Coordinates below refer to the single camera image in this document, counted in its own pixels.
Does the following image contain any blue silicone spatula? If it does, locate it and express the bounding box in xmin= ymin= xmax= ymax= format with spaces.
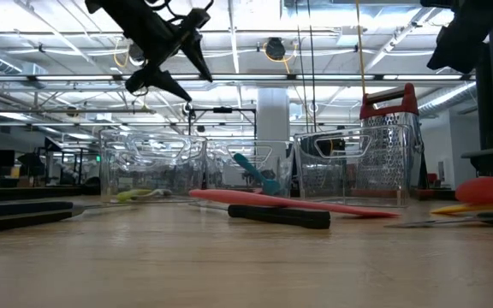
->
xmin=233 ymin=152 xmax=282 ymax=197

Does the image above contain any long ceiling light strip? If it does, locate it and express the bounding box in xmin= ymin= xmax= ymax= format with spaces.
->
xmin=0 ymin=73 xmax=466 ymax=83

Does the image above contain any thin black hanging cable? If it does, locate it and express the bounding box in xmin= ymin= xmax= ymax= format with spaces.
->
xmin=294 ymin=0 xmax=304 ymax=129

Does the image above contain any yellow silicone spatula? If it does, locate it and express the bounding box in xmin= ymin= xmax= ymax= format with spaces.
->
xmin=429 ymin=202 xmax=493 ymax=216

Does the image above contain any red silicone spoon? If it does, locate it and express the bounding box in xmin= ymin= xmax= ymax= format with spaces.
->
xmin=454 ymin=175 xmax=493 ymax=206

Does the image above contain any black equipment cart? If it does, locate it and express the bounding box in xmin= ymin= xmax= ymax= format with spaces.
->
xmin=460 ymin=42 xmax=493 ymax=192

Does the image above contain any black background gantry frame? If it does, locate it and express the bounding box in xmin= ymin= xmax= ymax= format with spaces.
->
xmin=187 ymin=105 xmax=258 ymax=139

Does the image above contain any black metal table frame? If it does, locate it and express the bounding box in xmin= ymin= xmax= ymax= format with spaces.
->
xmin=0 ymin=185 xmax=493 ymax=204

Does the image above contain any black riveted handle knife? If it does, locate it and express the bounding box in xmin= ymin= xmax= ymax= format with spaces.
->
xmin=0 ymin=199 xmax=143 ymax=236

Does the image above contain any background robot station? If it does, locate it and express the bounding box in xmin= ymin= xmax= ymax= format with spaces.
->
xmin=15 ymin=136 xmax=102 ymax=187

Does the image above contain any black handle kitchen knife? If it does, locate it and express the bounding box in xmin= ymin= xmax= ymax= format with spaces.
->
xmin=187 ymin=199 xmax=332 ymax=230

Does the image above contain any clear plastic bin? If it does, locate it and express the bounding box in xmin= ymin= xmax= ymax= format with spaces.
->
xmin=293 ymin=124 xmax=412 ymax=209
xmin=98 ymin=128 xmax=208 ymax=204
xmin=205 ymin=139 xmax=295 ymax=203

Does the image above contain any red metal box grater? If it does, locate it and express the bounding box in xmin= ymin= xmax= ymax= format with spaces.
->
xmin=359 ymin=82 xmax=426 ymax=201

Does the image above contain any yellow hanging cable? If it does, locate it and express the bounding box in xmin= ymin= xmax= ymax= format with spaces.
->
xmin=354 ymin=0 xmax=368 ymax=98

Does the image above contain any pink silicone spatula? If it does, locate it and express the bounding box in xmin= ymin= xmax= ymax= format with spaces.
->
xmin=188 ymin=188 xmax=401 ymax=219

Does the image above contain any black ceiling cable reel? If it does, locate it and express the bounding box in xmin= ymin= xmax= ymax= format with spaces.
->
xmin=264 ymin=37 xmax=287 ymax=62
xmin=127 ymin=41 xmax=146 ymax=68

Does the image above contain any light green silicone spoon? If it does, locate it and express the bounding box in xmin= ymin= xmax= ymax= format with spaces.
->
xmin=116 ymin=188 xmax=153 ymax=204

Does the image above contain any white building column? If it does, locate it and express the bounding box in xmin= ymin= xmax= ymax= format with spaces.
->
xmin=256 ymin=87 xmax=291 ymax=145

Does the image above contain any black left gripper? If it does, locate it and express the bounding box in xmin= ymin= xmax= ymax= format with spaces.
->
xmin=84 ymin=0 xmax=213 ymax=103

